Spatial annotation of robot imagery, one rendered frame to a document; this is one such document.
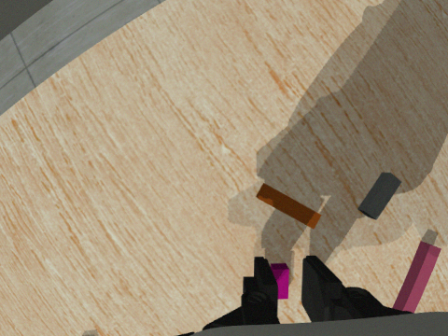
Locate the dark pink rod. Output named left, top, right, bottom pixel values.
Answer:
left=392, top=241, right=441, bottom=313

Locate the small magenta block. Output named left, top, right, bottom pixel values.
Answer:
left=271, top=263, right=289, bottom=300

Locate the orange rod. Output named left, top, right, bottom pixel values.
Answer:
left=256, top=183, right=322, bottom=229

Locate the dark grey rod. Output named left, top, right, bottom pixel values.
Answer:
left=358, top=173, right=401, bottom=220

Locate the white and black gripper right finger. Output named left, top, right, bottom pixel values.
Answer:
left=301, top=256, right=412, bottom=322

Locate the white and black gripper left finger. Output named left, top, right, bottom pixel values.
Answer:
left=203, top=257, right=280, bottom=330

